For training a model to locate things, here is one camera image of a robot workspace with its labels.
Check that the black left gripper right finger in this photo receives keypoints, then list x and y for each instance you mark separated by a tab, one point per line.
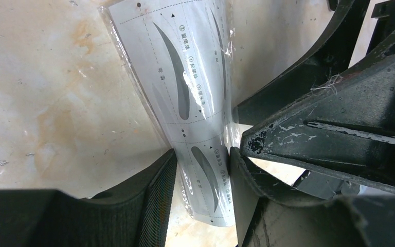
269	212

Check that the eyebrow stencil sheet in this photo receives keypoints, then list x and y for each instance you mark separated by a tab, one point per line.
177	56

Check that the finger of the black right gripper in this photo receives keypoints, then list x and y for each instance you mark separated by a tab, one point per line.
328	56
344	128

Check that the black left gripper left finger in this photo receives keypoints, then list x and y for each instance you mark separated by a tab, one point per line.
132	213

